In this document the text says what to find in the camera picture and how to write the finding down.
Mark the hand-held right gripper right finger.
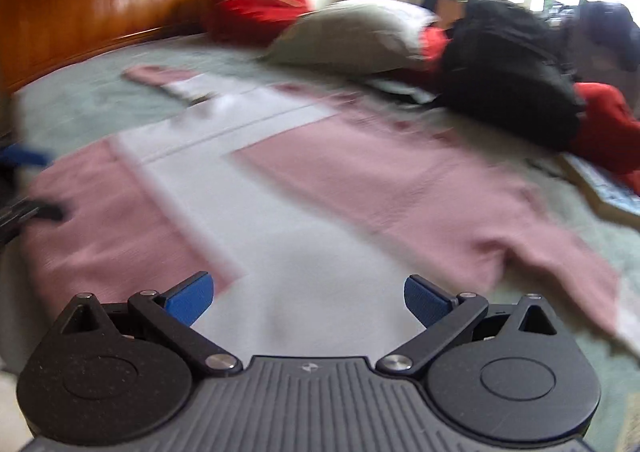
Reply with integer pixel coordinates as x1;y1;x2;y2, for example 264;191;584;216
375;274;557;380

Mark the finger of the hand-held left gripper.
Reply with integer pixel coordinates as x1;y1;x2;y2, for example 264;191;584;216
0;144;51;168
0;199;66;245

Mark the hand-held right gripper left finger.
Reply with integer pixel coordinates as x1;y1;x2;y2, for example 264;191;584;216
60;270;244;378

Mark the pink and white sweater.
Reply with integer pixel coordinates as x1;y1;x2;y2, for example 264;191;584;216
20;64;640;348

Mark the wooden headboard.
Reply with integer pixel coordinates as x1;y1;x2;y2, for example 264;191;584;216
0;0;281;95

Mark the book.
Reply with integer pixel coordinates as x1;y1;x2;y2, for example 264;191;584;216
560;152;640;218

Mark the black backpack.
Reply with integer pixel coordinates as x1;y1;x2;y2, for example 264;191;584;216
437;0;586;153

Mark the red blanket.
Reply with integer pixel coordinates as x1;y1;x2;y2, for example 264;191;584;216
417;24;640;193

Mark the grey-green pillow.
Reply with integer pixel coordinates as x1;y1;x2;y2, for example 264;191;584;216
262;0;441;78

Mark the red pillow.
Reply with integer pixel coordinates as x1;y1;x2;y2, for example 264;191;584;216
202;0;313;45

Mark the dark garment on rack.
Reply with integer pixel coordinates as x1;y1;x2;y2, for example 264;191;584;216
567;1;640;78

